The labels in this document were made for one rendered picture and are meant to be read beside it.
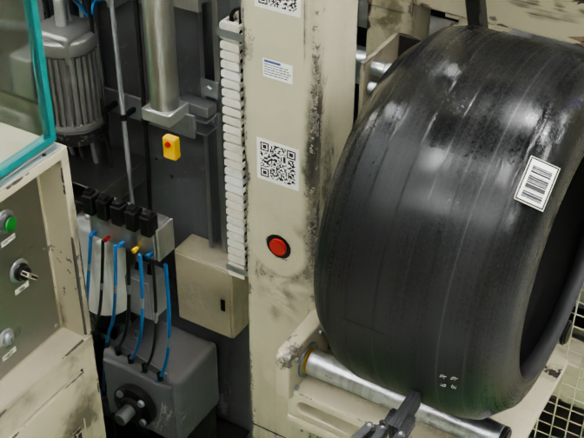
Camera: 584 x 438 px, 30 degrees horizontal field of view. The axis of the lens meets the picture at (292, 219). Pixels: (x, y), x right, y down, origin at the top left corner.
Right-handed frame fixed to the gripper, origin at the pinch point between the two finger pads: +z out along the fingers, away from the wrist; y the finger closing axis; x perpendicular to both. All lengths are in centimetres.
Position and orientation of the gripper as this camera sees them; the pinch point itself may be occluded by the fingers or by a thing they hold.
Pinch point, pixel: (404, 414)
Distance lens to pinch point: 153.9
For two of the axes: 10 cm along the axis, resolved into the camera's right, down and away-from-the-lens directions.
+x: 0.7, 7.4, 6.7
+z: 5.1, -6.1, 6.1
